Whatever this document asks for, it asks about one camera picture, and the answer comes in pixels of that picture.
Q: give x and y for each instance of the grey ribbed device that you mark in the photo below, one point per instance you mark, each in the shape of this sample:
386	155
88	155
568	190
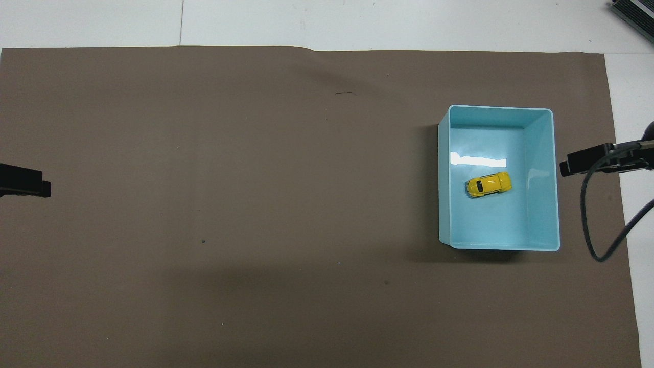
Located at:
636	11

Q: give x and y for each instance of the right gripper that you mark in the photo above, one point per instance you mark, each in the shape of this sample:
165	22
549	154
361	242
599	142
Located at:
645	162

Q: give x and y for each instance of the light blue plastic bin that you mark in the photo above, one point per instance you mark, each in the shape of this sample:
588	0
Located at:
539	204

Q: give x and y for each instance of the yellow toy beetle car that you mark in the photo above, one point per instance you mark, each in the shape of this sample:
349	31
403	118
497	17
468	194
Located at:
489	184

